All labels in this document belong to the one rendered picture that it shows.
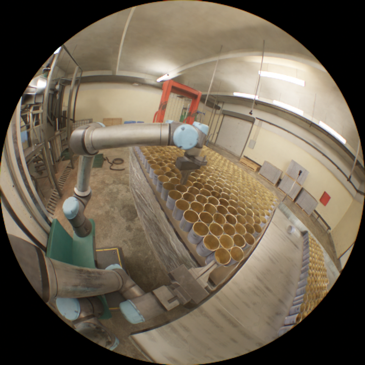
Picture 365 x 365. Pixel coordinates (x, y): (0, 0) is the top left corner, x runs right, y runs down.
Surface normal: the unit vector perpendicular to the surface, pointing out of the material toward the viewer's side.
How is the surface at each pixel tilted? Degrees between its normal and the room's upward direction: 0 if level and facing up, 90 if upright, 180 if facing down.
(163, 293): 27
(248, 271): 0
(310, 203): 91
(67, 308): 7
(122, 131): 65
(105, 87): 90
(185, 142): 90
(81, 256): 0
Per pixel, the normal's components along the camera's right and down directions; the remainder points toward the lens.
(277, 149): -0.82, 0.12
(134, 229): 0.24, -0.82
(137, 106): 0.53, 0.56
